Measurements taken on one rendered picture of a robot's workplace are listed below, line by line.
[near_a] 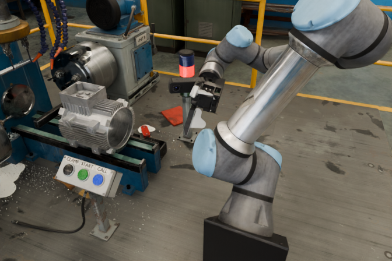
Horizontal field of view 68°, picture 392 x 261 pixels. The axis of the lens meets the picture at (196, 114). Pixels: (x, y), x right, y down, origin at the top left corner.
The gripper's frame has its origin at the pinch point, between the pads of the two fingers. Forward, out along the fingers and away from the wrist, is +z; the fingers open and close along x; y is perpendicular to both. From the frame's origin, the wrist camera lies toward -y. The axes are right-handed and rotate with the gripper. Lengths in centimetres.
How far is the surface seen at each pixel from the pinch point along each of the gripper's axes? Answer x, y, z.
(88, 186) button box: 14.8, -19.1, 20.5
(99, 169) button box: 11.9, -18.0, 16.5
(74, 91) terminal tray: 18, -45, -15
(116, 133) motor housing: 31.7, -27.6, -12.2
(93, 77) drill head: 28, -50, -35
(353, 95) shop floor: 129, 147, -241
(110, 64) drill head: 28, -48, -48
